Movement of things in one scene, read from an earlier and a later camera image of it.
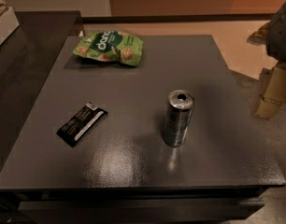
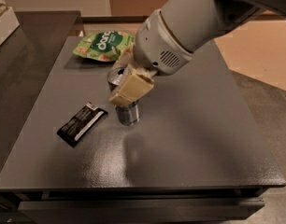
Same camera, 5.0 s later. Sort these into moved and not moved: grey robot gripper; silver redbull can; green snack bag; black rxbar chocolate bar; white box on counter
Moved: silver redbull can; grey robot gripper
Not moved: white box on counter; black rxbar chocolate bar; green snack bag
